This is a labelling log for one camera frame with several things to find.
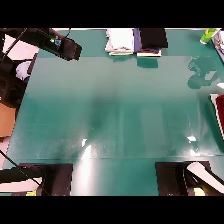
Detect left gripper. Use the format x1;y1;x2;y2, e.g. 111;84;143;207
59;37;83;62

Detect white T-shirt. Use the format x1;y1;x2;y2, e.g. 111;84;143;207
104;28;136;57

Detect blue garment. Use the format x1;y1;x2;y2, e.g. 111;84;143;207
132;28;143;54

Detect heap of clothes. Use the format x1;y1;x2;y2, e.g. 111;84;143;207
136;47;163;58

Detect black garment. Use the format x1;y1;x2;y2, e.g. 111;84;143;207
138;28;169;51

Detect green garment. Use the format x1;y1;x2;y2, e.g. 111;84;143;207
199;28;222;45

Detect red garment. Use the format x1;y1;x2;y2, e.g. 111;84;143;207
215;94;224;142

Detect black cable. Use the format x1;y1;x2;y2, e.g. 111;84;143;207
0;149;52;197
0;28;28;65

